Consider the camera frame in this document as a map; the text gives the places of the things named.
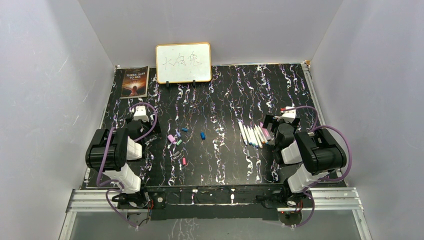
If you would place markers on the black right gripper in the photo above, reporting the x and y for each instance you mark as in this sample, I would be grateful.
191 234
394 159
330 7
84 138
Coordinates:
273 119

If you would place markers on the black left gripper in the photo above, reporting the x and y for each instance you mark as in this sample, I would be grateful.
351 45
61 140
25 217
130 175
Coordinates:
155 129

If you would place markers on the pink highlighter body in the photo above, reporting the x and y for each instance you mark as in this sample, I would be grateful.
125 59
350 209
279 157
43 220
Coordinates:
265 132

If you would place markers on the pink highlighter cap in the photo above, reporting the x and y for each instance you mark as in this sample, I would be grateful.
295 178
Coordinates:
171 139

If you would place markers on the white marker dark blue cap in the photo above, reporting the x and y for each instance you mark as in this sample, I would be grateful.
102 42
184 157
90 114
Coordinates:
243 134

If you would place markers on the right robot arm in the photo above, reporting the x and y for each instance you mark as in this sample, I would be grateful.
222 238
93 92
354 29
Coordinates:
317 153

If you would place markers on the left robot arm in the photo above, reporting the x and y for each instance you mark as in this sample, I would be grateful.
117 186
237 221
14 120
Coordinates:
109 154

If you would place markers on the book three days to see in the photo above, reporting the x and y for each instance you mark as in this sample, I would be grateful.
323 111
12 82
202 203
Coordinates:
135 83

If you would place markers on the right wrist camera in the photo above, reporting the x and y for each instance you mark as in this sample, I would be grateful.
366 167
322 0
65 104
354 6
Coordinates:
288 114

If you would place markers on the black base frame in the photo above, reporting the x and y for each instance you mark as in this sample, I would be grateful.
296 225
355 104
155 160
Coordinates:
266 201

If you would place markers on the small whiteboard orange frame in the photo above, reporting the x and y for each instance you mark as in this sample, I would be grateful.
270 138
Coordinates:
183 63

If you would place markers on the aluminium rail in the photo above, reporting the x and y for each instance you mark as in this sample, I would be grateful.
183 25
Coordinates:
342 198

